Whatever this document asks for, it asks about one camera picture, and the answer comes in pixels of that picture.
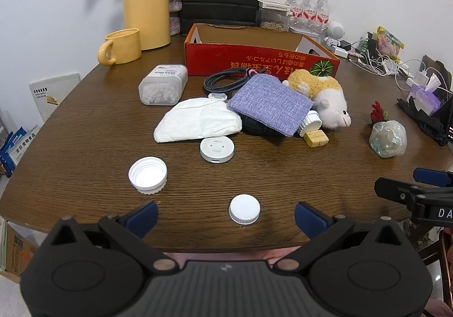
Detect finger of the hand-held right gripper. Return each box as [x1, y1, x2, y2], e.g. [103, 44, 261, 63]
[374, 177, 425, 213]
[413, 168, 453, 187]

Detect white round device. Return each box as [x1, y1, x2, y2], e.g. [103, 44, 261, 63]
[199, 137, 235, 164]

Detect brown cardboard carton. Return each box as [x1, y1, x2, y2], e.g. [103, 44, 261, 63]
[0, 221, 38, 284]

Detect wooden chair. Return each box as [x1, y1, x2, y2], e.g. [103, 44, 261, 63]
[403, 221, 453, 303]

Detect yellow mug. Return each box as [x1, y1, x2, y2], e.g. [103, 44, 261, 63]
[98, 29, 142, 66]

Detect clear plastic wrapped ball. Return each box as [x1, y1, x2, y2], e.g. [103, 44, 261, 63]
[369, 120, 407, 158]

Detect tangle of white cables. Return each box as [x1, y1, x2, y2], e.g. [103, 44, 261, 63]
[349, 44, 425, 79]

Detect purple tissue pack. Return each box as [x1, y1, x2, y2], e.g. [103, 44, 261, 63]
[407, 74, 443, 116]

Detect white crumpled cloth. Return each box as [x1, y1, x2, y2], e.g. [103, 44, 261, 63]
[153, 97, 243, 143]

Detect blue packets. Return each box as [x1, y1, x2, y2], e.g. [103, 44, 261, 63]
[0, 126, 39, 178]

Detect yellow rectangular block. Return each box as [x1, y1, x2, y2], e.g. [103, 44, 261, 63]
[303, 130, 330, 148]

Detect white and yellow plush toy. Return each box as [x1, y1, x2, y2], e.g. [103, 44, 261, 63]
[282, 68, 352, 131]

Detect white plug adapter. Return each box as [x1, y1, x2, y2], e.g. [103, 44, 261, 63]
[407, 71, 430, 87]

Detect white screw cap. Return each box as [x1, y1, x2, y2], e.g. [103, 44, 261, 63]
[228, 194, 261, 226]

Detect purple fabric pouch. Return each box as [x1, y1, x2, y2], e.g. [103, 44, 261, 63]
[227, 76, 315, 137]

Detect red artificial flower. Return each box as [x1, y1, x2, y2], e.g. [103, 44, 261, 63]
[370, 101, 390, 124]

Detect yellow green snack packet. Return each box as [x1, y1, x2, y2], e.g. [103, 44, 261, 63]
[376, 26, 405, 56]

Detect clear container of seeds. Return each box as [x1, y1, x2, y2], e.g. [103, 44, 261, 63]
[259, 7, 291, 32]

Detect clear jar of white beads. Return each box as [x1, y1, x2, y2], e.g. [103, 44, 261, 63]
[138, 64, 189, 106]

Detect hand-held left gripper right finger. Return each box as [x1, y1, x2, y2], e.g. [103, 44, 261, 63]
[274, 202, 407, 273]

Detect dark brown pouch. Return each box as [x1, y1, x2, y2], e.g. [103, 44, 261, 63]
[423, 55, 453, 98]

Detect white bottle cap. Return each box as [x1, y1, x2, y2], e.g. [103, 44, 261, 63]
[128, 157, 168, 195]

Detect red cardboard box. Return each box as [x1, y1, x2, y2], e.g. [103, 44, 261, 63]
[184, 23, 340, 81]

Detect yellow thermos jug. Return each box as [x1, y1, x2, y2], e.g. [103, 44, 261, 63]
[123, 0, 181, 51]

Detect flat white card box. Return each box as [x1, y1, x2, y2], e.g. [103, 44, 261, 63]
[258, 0, 292, 13]

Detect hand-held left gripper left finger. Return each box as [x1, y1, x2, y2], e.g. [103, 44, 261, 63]
[46, 201, 178, 273]

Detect black cable with pink tie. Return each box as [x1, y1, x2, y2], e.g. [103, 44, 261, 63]
[203, 67, 270, 93]

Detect black gloves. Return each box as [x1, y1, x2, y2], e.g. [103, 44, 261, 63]
[396, 97, 452, 146]

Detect white robot speaker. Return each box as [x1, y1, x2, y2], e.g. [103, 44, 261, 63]
[324, 21, 347, 48]

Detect pink fuzzy vase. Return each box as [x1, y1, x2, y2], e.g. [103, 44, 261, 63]
[166, 0, 185, 36]

